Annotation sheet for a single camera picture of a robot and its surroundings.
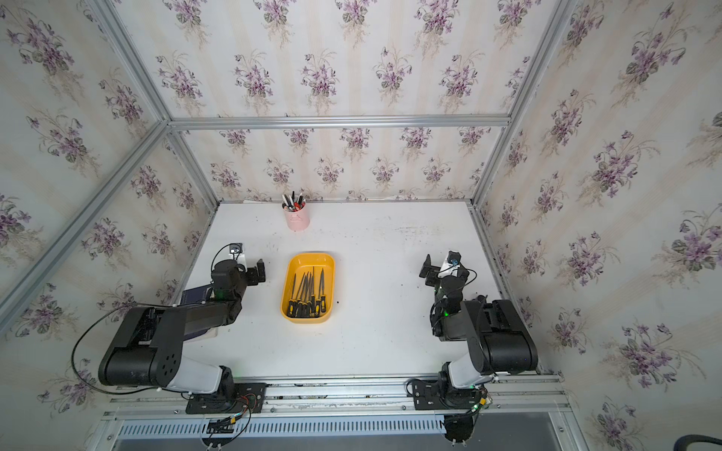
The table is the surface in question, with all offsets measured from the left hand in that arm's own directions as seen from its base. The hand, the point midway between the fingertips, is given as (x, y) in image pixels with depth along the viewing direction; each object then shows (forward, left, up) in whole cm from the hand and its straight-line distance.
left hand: (249, 261), depth 92 cm
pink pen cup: (+19, -14, 0) cm, 23 cm away
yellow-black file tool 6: (-10, -22, -6) cm, 25 cm away
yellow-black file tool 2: (-14, -19, -5) cm, 24 cm away
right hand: (-2, -66, +4) cm, 66 cm away
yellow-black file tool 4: (-9, -25, -7) cm, 27 cm away
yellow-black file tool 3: (-13, -21, -5) cm, 25 cm away
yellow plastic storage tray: (+1, -17, -2) cm, 17 cm away
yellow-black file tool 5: (-11, -17, -6) cm, 21 cm away
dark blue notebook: (-8, +18, -8) cm, 21 cm away
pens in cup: (+25, -10, +2) cm, 27 cm away
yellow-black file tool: (-14, -16, -5) cm, 21 cm away
